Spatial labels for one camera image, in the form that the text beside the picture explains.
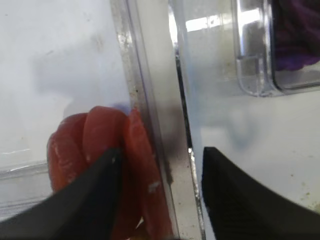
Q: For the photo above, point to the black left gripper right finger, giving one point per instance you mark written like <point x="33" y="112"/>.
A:
<point x="241" y="208"/>

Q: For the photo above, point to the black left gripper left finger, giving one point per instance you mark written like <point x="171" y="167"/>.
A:
<point x="84" y="210"/>

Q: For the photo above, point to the tomato slice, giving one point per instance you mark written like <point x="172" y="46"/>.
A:
<point x="65" y="157"/>
<point x="103" y="129"/>
<point x="147" y="178"/>

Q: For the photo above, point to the clear track under tomatoes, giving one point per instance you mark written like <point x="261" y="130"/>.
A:
<point x="24" y="186"/>

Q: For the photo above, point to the metal baking tray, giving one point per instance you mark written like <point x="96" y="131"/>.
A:
<point x="275" y="140"/>

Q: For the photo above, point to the clear plastic container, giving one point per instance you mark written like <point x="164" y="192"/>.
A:
<point x="254" y="54"/>

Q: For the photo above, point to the purple cabbage leaves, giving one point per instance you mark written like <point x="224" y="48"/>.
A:
<point x="296" y="27"/>

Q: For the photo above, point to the clear rail left of tray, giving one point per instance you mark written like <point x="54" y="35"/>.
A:
<point x="146" y="32"/>

